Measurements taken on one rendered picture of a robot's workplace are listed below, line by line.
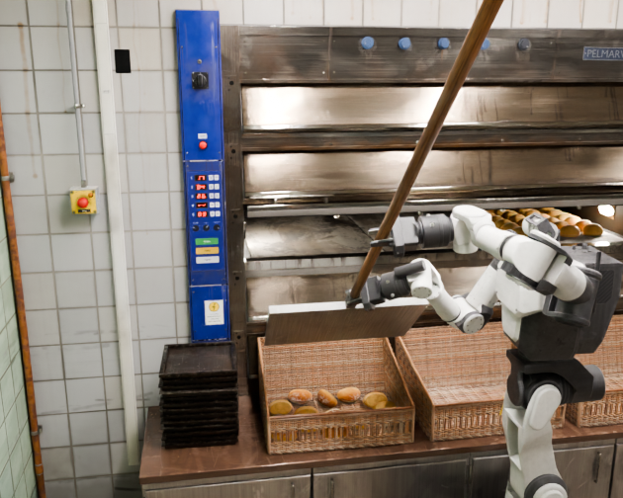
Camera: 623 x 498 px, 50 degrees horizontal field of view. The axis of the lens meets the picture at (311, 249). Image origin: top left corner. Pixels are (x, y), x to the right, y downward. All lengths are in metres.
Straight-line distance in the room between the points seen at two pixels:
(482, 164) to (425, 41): 0.56
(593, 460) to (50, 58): 2.56
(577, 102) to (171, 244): 1.79
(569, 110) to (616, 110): 0.22
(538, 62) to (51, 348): 2.30
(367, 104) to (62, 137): 1.18
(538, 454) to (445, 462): 0.49
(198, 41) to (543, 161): 1.51
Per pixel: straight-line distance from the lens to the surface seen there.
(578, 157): 3.15
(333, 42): 2.73
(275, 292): 2.83
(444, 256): 2.95
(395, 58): 2.79
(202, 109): 2.63
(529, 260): 1.65
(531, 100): 3.01
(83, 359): 2.93
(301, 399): 2.84
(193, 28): 2.63
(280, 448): 2.56
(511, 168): 2.99
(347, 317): 2.37
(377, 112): 2.75
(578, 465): 2.95
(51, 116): 2.71
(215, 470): 2.51
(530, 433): 2.23
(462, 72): 1.26
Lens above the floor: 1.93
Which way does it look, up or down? 15 degrees down
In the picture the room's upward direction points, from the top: straight up
